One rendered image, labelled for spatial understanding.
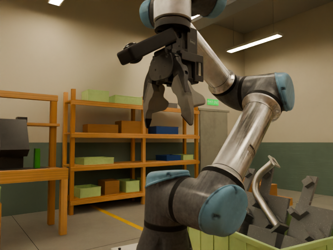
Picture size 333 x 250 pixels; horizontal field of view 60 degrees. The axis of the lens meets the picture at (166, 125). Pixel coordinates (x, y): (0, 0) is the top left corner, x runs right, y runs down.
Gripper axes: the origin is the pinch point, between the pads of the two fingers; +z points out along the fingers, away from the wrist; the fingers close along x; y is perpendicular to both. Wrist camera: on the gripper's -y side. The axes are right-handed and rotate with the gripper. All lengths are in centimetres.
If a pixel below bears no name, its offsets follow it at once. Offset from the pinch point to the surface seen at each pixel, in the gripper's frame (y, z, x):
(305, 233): 64, 34, 4
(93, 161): 196, 38, 456
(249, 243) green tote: 44, 35, 13
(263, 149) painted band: 702, 24, 427
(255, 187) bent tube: 73, 22, 29
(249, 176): 86, 20, 42
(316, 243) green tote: 57, 34, -2
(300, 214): 71, 30, 10
